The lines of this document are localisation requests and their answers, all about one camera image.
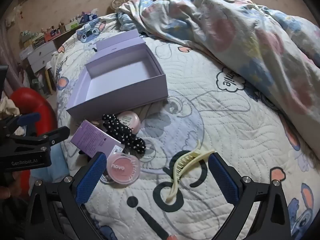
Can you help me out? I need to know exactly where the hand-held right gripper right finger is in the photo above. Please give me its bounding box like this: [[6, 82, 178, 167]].
[[209, 152, 292, 240]]

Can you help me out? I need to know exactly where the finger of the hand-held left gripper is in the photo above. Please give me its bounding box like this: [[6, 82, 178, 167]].
[[0, 112, 41, 137], [6, 126, 70, 148]]

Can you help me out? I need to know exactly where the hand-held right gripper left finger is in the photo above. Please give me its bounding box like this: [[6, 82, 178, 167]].
[[25, 152, 107, 240]]

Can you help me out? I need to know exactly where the pink round blush compact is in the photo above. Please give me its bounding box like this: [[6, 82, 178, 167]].
[[106, 151, 139, 183]]

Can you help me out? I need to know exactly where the small purple carton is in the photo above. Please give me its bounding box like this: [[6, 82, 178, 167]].
[[70, 120, 125, 159]]

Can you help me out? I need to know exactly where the cream hair claw clip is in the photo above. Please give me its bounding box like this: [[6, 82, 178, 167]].
[[164, 140, 215, 204]]

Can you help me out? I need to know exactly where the black polka dot scrunchie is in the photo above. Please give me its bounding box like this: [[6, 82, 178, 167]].
[[102, 114, 147, 153]]

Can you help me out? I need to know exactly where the pale pink round jar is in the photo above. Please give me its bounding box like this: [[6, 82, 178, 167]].
[[117, 111, 141, 133]]

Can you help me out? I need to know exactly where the lavender cardboard box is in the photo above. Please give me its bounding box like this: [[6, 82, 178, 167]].
[[66, 29, 168, 121]]

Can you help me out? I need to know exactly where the red curved plastic object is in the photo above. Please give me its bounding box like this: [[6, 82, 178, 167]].
[[10, 87, 58, 188]]

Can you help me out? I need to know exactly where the crumpled white cloth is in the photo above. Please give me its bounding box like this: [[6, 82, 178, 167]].
[[0, 97, 20, 117]]

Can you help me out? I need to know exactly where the white drawer cabinet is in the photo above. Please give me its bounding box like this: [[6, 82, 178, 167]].
[[27, 41, 59, 73]]

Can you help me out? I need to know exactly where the pastel floral duvet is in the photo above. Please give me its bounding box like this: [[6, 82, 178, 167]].
[[116, 0, 320, 140]]

